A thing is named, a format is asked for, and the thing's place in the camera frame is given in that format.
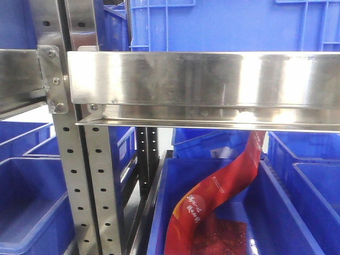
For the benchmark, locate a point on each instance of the blue bin rear centre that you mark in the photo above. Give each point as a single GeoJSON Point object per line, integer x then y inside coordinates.
{"type": "Point", "coordinates": [208, 143]}

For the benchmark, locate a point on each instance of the blue bin right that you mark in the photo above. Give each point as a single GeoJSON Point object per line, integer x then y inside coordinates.
{"type": "Point", "coordinates": [307, 164]}

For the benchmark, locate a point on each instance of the blue bin left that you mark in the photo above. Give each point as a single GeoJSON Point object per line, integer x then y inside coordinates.
{"type": "Point", "coordinates": [35, 210]}

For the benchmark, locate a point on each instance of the red printed bag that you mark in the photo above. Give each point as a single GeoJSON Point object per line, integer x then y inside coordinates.
{"type": "Point", "coordinates": [210, 193]}

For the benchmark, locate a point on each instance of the blue crate upper shelf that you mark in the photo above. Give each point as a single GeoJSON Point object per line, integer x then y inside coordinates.
{"type": "Point", "coordinates": [229, 26]}

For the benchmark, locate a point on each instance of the stainless steel shelf beam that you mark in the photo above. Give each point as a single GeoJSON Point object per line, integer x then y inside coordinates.
{"type": "Point", "coordinates": [293, 91]}

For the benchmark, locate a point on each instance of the red mesh packet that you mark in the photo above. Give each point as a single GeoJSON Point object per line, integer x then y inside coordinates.
{"type": "Point", "coordinates": [219, 236]}

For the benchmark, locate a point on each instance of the black perforated rear post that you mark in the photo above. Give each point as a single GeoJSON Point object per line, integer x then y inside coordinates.
{"type": "Point", "coordinates": [147, 156]}

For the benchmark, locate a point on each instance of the blue bin behind post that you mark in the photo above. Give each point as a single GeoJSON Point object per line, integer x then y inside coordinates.
{"type": "Point", "coordinates": [122, 143]}

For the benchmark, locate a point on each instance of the perforated steel upright post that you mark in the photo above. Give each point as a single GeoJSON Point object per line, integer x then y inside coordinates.
{"type": "Point", "coordinates": [93, 185]}

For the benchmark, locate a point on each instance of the steel corner bracket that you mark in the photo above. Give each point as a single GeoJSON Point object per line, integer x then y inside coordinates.
{"type": "Point", "coordinates": [53, 78]}

